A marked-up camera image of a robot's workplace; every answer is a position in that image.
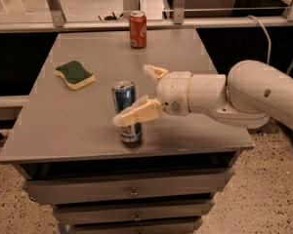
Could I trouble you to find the grey drawer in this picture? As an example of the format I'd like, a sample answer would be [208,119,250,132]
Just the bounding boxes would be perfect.
[72,216,202,234]
[54,198,215,225]
[23,168,233,205]

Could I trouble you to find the white cable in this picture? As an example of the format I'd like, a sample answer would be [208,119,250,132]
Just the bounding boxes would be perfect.
[246,14,272,65]

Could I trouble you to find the blue silver redbull can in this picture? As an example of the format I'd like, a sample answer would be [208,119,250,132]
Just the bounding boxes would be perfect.
[111,81,143,143]

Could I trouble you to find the top grey drawer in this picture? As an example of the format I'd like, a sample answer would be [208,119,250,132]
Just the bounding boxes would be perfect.
[23,168,233,205]

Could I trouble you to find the grey drawer cabinet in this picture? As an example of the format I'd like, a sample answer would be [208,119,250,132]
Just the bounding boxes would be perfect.
[0,28,255,234]

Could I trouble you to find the metal railing frame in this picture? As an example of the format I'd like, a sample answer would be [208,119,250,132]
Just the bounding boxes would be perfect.
[0,0,293,33]

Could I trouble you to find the green yellow sponge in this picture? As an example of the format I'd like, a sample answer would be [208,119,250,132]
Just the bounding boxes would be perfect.
[56,60,96,91]

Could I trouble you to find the orange soda can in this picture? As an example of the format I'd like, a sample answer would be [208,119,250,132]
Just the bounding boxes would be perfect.
[129,11,147,48]

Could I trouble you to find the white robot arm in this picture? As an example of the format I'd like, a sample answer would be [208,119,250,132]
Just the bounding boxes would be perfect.
[113,60,293,131]

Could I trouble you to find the bottom grey drawer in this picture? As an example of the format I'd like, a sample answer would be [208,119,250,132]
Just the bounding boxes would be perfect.
[72,216,202,234]

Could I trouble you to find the middle grey drawer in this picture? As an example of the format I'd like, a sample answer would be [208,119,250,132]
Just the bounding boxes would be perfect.
[54,198,215,225]

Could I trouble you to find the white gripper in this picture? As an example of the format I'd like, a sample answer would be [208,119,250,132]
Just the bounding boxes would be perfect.
[113,64,192,127]

